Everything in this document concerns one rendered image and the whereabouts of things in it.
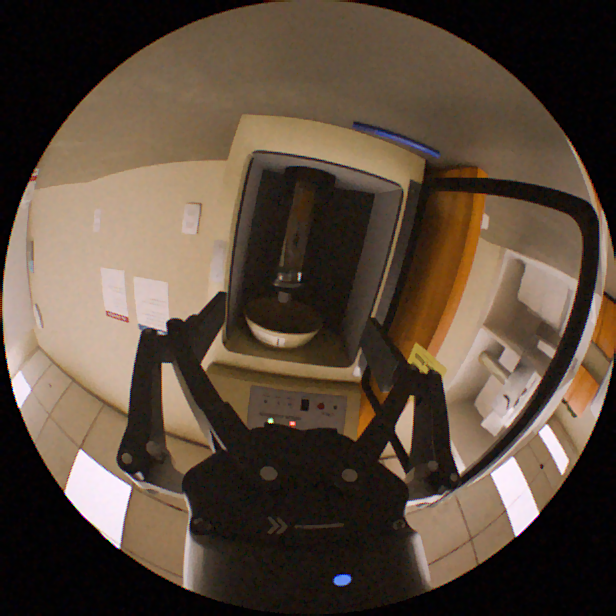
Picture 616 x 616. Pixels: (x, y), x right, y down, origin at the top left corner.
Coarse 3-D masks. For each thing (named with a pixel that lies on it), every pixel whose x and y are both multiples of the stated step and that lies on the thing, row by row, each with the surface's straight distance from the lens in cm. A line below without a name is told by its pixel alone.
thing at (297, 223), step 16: (288, 192) 41; (304, 192) 40; (320, 192) 40; (288, 208) 40; (304, 208) 39; (320, 208) 41; (288, 224) 40; (304, 224) 39; (320, 224) 41; (272, 240) 43; (288, 240) 40; (304, 240) 40; (272, 256) 42; (288, 256) 40; (304, 256) 40; (272, 272) 42; (288, 272) 40; (304, 272) 41; (288, 288) 40
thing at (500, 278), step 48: (432, 240) 33; (480, 240) 27; (528, 240) 24; (576, 240) 23; (432, 288) 31; (480, 288) 26; (528, 288) 23; (576, 288) 22; (432, 336) 30; (480, 336) 25; (528, 336) 23; (480, 384) 25; (528, 384) 23; (480, 432) 26
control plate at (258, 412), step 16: (256, 400) 43; (272, 400) 43; (288, 400) 44; (320, 400) 45; (336, 400) 45; (256, 416) 44; (272, 416) 44; (288, 416) 44; (304, 416) 44; (320, 416) 45; (336, 416) 46
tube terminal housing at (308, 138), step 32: (256, 128) 38; (288, 128) 38; (320, 128) 38; (352, 160) 37; (384, 160) 38; (416, 160) 42; (224, 192) 36; (224, 224) 36; (224, 288) 41; (224, 352) 44; (256, 352) 44; (288, 352) 45; (320, 352) 48; (352, 384) 49
